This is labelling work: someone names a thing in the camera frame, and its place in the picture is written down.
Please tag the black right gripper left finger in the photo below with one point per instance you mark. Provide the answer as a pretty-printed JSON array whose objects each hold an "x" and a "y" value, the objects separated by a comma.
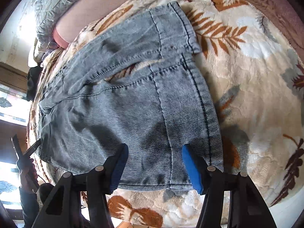
[{"x": 62, "y": 208}]

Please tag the grey-blue denim pants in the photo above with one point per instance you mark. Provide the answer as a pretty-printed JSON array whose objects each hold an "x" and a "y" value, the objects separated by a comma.
[{"x": 135, "y": 84}]

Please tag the person's left hand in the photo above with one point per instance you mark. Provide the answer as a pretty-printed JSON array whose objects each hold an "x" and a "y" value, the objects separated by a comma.
[{"x": 25, "y": 185}]

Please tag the black garment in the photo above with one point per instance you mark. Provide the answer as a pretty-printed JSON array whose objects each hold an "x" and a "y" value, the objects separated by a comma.
[{"x": 33, "y": 77}]

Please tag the cream leaf-pattern fleece blanket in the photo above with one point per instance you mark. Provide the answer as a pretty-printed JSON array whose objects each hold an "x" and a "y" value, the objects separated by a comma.
[{"x": 255, "y": 78}]

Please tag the grey quilted blanket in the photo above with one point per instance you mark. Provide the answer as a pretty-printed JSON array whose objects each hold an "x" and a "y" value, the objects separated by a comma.
[{"x": 48, "y": 13}]

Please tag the pink bed sheet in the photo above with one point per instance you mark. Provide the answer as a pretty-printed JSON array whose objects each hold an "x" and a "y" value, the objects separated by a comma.
[{"x": 82, "y": 13}]

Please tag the window with frame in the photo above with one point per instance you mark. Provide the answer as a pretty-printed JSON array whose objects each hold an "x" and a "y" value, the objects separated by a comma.
[{"x": 14, "y": 121}]

